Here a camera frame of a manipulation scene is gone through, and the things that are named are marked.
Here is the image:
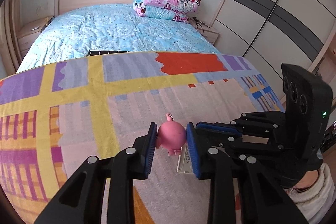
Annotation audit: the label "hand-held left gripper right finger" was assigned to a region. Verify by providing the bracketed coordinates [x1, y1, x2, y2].
[186, 123, 309, 224]

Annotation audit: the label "white pill card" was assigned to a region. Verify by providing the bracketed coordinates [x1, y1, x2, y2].
[176, 144, 196, 174]

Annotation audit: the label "light blue bed sheet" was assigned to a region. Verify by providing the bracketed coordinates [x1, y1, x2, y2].
[16, 4, 221, 74]

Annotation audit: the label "pink pig toy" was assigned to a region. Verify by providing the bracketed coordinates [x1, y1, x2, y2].
[155, 113, 187, 157]

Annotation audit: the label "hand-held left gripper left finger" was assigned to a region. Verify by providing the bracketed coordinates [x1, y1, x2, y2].
[34, 122, 158, 224]

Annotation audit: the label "pink floral folded quilt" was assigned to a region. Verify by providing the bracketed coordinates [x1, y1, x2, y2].
[133, 0, 201, 23]

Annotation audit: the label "black slatted panel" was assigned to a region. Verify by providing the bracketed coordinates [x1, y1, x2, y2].
[88, 49, 157, 56]

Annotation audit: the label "colourful patterned mat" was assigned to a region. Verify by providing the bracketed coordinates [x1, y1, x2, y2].
[0, 52, 286, 224]

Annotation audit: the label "black cables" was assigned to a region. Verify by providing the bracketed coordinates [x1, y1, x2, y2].
[192, 17, 211, 36]

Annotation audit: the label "wooden door frame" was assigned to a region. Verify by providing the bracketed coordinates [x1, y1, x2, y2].
[0, 0, 22, 73]

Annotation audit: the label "white sliding-door wardrobe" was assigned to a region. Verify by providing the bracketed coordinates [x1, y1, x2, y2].
[210, 0, 336, 78]

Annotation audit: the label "wooden nightstand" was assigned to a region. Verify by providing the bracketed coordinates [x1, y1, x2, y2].
[196, 22, 220, 46]
[17, 15, 54, 56]

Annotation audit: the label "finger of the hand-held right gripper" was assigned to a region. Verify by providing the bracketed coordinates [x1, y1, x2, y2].
[196, 112, 286, 140]
[210, 138, 286, 161]

